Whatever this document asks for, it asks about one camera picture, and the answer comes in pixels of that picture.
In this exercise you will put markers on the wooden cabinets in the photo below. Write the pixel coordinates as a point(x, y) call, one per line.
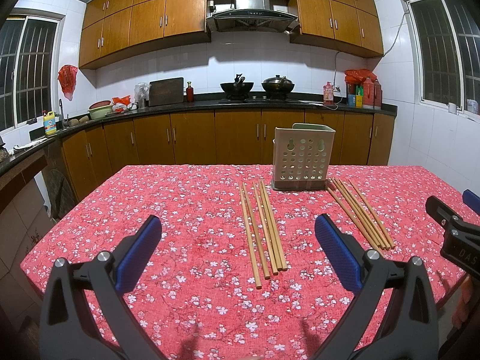
point(118, 29)
point(216, 137)

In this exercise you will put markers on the red sauce bottle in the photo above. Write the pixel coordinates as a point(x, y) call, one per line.
point(189, 92)

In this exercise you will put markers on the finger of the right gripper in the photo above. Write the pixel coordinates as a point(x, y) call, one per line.
point(472, 200)
point(460, 239)

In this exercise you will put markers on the beige perforated utensil holder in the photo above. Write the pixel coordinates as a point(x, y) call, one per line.
point(301, 157)

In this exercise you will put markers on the window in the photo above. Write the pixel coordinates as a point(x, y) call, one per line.
point(447, 41)
point(27, 51)

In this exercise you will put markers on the lower wooden cabinets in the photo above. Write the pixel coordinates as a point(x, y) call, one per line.
point(216, 137)

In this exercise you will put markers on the pink detergent bottle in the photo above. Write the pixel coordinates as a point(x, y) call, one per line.
point(328, 94)

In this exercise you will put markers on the left window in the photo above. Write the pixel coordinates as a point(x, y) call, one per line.
point(27, 51)

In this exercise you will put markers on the black wok left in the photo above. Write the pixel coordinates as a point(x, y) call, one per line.
point(239, 89)

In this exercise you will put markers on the wooden chopstick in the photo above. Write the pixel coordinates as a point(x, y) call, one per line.
point(268, 215)
point(356, 222)
point(386, 236)
point(363, 213)
point(267, 237)
point(359, 213)
point(251, 249)
point(257, 234)
point(280, 248)

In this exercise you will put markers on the red plastic bag hanging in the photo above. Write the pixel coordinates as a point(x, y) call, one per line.
point(67, 77)

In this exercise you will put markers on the dark cutting board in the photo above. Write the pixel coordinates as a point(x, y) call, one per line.
point(166, 92)

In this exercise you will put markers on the green bowl with lid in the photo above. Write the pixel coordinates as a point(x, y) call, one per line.
point(100, 109)

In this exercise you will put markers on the yellow dish soap bottle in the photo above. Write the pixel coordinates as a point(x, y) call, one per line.
point(49, 123)

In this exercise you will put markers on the right window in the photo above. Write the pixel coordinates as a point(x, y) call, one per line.
point(447, 41)

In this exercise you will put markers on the red bag on counter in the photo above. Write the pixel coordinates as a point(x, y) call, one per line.
point(358, 76)

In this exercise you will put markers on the black wok with lid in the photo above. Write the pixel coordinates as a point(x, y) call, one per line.
point(278, 87)

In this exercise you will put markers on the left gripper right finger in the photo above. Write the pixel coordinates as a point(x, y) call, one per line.
point(409, 327)

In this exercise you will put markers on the upper wooden cabinets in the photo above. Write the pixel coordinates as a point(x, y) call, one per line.
point(118, 29)

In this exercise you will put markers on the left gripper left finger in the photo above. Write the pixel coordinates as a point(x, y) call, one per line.
point(84, 314)

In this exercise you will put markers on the red floral tablecloth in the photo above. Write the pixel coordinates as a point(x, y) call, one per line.
point(197, 297)

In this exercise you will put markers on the colourful utensil cups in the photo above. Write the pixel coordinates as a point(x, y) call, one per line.
point(354, 95)

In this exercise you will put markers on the steel range hood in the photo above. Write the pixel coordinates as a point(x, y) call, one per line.
point(279, 16)

